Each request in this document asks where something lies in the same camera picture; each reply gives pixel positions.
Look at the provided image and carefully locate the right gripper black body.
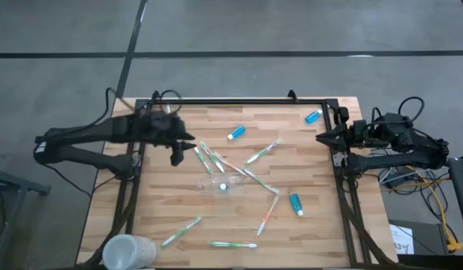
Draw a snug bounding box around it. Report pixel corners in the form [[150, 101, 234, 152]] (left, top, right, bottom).
[[341, 119, 369, 150]]

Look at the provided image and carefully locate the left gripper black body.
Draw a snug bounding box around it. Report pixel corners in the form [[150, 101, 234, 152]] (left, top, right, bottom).
[[135, 109, 185, 148]]

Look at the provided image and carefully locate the clear acrylic organizer box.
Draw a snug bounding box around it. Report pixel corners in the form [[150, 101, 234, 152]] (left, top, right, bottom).
[[196, 173, 248, 199]]

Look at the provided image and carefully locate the white printed paper sheet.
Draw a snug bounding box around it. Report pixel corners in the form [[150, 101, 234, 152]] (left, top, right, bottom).
[[389, 223, 416, 256]]

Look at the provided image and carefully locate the white cylindrical canister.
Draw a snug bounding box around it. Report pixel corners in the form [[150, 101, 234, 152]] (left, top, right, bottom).
[[101, 233, 158, 270]]

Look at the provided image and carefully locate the black box on floor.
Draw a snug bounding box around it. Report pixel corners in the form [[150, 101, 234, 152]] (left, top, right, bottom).
[[388, 219, 448, 257]]

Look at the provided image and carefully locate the dark grey metal stand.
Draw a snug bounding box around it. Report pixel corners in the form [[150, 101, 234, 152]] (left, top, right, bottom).
[[0, 164, 52, 270]]

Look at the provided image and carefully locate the silver metal bracket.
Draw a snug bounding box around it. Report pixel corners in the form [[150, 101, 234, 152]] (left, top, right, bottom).
[[331, 151, 347, 169]]

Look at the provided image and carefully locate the black aluminium table frame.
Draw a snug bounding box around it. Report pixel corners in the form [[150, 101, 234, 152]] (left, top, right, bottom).
[[92, 89, 395, 270]]

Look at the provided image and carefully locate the black cable loop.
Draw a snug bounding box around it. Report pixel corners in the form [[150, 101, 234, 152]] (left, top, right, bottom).
[[397, 96, 426, 123]]

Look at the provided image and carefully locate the yellow cable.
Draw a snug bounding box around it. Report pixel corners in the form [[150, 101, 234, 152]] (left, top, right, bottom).
[[405, 164, 463, 253]]

